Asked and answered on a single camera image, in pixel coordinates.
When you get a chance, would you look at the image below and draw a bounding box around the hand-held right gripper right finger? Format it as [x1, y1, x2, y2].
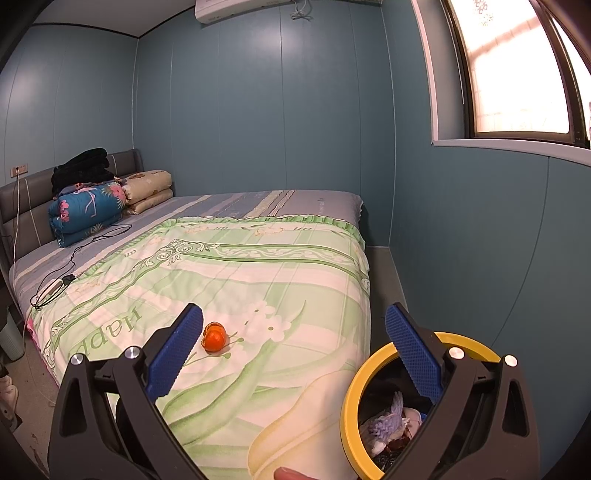
[385, 302, 541, 480]

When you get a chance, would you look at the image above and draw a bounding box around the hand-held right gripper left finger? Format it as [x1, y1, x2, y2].
[47, 302, 204, 480]

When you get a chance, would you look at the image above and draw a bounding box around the orange tangerine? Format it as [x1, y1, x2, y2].
[202, 323, 227, 354]

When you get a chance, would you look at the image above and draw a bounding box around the yellow rimmed black bin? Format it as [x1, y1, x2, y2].
[340, 331, 504, 480]

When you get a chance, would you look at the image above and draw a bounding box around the white foam net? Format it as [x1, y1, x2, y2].
[367, 392, 424, 456]

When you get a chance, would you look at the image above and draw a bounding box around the person's left hand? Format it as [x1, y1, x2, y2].
[272, 466, 315, 480]

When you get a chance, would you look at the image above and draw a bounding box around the green floral quilt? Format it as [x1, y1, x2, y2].
[28, 217, 372, 480]

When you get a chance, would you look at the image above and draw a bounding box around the grey striped bed sheet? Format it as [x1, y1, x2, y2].
[9, 189, 365, 298]

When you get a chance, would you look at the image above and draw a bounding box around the folded beige quilt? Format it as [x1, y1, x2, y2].
[121, 170, 174, 216]

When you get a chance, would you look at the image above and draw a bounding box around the folded blue floral quilt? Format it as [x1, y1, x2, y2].
[48, 180, 128, 248]

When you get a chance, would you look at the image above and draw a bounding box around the pale green waste basket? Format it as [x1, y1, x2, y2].
[0, 318, 25, 363]

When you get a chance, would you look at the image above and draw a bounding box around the white shoe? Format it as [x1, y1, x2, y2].
[0, 376, 20, 417]

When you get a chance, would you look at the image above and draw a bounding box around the black clothing pile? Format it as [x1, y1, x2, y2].
[51, 148, 117, 195]

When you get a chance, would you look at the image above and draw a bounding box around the grey upholstered bed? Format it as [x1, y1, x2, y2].
[0, 148, 372, 480]

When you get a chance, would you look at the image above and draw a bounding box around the brown framed window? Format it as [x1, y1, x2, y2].
[411, 0, 591, 151]

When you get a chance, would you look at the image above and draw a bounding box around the white air conditioner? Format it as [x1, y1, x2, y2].
[194, 0, 384, 24]

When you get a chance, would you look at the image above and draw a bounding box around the black cable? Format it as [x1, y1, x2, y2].
[33, 224, 133, 309]

